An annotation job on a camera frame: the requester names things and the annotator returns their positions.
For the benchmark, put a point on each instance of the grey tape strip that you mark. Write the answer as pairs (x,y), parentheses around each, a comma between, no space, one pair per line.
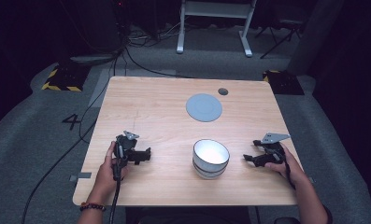
(80,176)

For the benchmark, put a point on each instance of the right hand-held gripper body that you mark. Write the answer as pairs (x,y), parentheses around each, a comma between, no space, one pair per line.
(273,154)

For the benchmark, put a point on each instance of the grey curtain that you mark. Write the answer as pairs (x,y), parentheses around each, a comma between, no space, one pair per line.
(314,34)

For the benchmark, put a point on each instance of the person's right hand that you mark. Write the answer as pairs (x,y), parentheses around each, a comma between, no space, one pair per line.
(293,171)

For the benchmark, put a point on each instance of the black tripod stand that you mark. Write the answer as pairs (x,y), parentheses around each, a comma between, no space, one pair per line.
(279,34)

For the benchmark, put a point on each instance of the black yellow striped stand base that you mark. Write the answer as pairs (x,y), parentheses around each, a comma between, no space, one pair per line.
(284,82)
(64,79)

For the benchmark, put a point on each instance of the round grey plate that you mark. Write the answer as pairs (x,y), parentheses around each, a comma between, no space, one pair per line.
(204,107)

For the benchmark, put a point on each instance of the white bowl with dark rim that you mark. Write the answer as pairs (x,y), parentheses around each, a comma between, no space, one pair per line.
(209,175)
(210,154)

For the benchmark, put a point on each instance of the person's left hand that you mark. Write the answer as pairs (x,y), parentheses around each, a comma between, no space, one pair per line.
(104,179)

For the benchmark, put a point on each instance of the white metal desk frame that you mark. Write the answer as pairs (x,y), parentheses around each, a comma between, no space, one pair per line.
(216,9)

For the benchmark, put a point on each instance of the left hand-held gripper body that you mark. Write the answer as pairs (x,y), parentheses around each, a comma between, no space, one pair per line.
(125,146)

